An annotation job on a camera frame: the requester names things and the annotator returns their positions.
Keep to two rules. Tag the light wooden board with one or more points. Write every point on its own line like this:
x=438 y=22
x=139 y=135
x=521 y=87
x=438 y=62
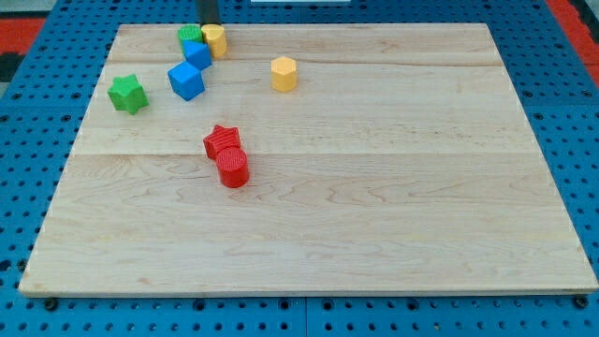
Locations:
x=402 y=164

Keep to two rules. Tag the red cylinder block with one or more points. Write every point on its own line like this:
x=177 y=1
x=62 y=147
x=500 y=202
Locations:
x=232 y=167

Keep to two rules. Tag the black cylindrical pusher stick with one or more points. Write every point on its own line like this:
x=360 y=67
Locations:
x=208 y=12

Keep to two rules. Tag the red star block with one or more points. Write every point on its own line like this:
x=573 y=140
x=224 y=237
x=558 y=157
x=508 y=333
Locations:
x=221 y=138

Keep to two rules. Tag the blue block behind cube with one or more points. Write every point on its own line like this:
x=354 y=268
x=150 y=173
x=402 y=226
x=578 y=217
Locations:
x=197 y=54

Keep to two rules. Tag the yellow hexagon block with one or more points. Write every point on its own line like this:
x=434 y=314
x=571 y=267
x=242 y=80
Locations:
x=284 y=74

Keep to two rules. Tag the green cylinder block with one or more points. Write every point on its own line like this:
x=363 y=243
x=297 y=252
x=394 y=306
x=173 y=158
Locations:
x=189 y=33

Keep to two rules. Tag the yellow cylinder block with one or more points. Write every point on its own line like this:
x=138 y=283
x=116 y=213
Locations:
x=214 y=35

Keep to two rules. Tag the green star block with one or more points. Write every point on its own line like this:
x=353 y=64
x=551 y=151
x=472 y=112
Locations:
x=126 y=93

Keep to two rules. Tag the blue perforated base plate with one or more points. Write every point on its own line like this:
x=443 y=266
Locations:
x=43 y=106

